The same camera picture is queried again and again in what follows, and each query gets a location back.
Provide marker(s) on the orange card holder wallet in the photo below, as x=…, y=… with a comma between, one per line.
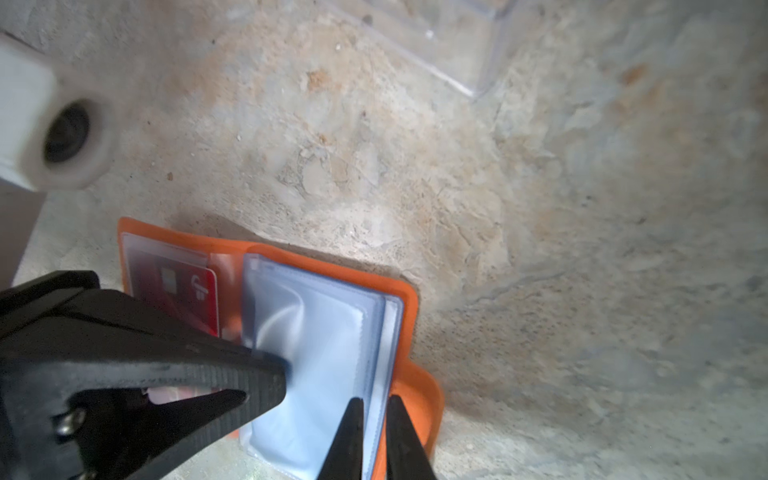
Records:
x=342, y=333

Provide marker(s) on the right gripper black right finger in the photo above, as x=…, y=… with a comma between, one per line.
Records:
x=406, y=458

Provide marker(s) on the clear acrylic card display stand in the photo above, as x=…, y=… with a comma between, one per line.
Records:
x=465, y=43

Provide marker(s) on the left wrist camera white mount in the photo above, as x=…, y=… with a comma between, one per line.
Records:
x=58, y=132

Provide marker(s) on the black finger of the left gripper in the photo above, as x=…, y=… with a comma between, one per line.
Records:
x=98, y=385

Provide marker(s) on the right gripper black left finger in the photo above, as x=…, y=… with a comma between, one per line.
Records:
x=344, y=459

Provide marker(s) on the red VIP card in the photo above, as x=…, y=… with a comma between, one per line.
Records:
x=182, y=290

